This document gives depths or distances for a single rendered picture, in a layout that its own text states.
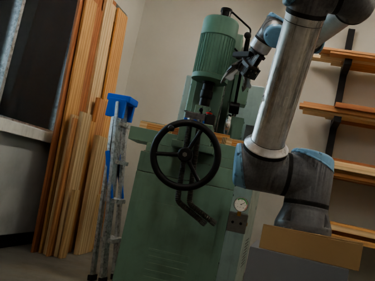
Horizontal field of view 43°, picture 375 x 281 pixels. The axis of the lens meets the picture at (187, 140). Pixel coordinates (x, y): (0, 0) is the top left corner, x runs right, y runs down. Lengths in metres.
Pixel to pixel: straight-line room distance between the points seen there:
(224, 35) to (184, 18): 2.69
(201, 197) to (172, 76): 2.83
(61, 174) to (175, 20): 2.20
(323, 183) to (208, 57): 0.91
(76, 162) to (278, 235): 2.20
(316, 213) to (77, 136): 2.23
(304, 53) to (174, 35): 3.56
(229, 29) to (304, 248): 1.15
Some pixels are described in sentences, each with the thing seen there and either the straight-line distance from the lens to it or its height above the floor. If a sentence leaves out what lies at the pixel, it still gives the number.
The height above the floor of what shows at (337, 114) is 1.51.
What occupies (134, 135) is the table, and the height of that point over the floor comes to 0.86.
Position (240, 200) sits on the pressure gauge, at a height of 0.67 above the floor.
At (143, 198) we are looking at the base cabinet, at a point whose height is 0.60.
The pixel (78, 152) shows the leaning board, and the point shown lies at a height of 0.75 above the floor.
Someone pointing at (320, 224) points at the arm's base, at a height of 0.66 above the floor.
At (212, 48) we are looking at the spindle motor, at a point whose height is 1.34.
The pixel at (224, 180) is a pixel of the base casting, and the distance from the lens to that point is 2.06.
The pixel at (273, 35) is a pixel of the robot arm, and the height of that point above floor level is 1.33.
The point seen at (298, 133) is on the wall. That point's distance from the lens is 4.50.
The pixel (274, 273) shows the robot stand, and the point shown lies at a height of 0.49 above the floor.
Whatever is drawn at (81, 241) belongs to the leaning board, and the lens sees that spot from 3.70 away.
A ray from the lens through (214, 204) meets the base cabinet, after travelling 2.06.
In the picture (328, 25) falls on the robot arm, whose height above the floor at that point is 1.29.
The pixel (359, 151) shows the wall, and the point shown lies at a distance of 4.52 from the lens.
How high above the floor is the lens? 0.71
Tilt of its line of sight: 5 degrees up
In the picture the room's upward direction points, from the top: 12 degrees clockwise
